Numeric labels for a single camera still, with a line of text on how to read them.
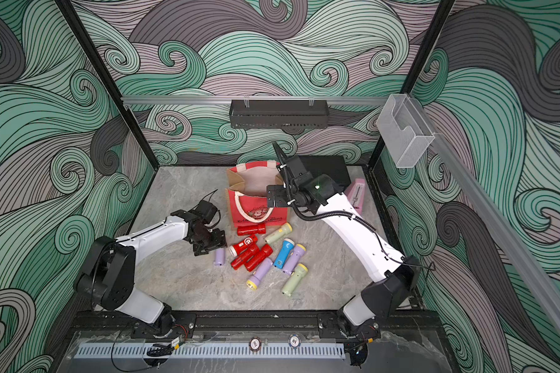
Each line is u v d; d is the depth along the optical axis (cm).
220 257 86
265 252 87
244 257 85
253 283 79
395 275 39
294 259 86
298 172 54
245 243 89
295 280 81
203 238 74
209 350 70
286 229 92
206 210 73
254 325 74
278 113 95
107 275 44
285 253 87
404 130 78
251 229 92
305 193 49
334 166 116
